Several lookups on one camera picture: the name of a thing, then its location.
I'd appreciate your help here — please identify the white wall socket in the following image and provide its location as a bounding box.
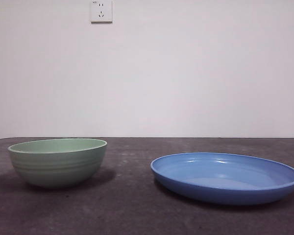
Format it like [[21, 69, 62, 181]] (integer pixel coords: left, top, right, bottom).
[[90, 0, 113, 24]]

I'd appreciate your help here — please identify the green ribbed bowl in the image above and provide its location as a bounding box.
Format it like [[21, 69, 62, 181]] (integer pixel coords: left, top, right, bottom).
[[7, 138, 108, 188]]

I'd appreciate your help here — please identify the blue round plate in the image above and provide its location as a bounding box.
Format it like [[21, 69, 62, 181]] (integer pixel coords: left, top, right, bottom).
[[150, 152, 294, 205]]

